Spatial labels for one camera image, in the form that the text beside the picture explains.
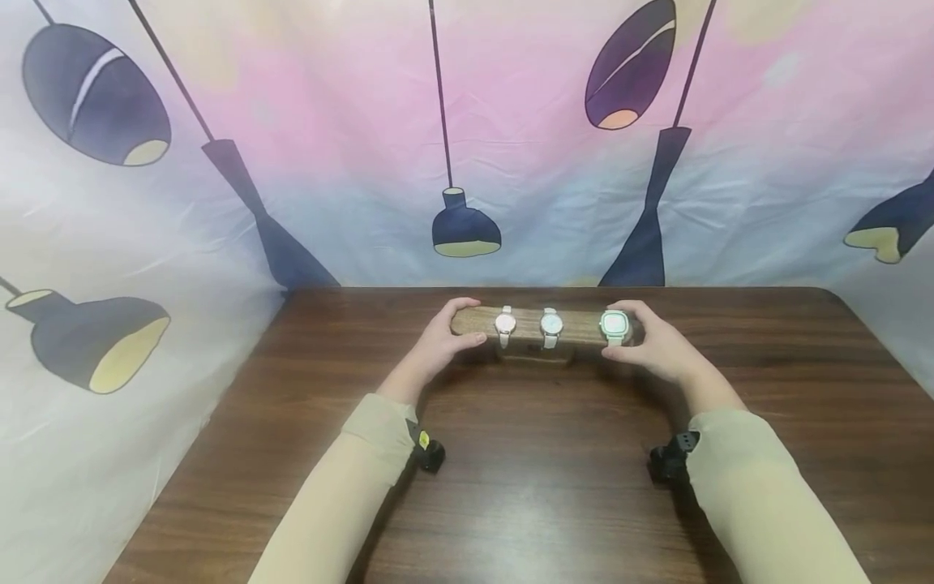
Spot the person's right hand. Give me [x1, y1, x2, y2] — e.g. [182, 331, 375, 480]
[601, 300, 703, 389]

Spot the person's left hand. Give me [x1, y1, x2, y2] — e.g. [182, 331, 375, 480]
[396, 298, 489, 392]

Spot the wooden watch display bar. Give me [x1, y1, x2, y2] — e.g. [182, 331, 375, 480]
[450, 307, 645, 355]

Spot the person's left forearm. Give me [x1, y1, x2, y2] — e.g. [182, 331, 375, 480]
[248, 367, 433, 584]

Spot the person's right forearm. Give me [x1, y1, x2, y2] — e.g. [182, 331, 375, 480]
[679, 363, 871, 584]

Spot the white square dial watch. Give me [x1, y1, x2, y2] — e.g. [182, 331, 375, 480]
[598, 307, 632, 349]

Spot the black wrist band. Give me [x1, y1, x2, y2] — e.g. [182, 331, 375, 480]
[649, 431, 701, 487]
[405, 420, 447, 475]

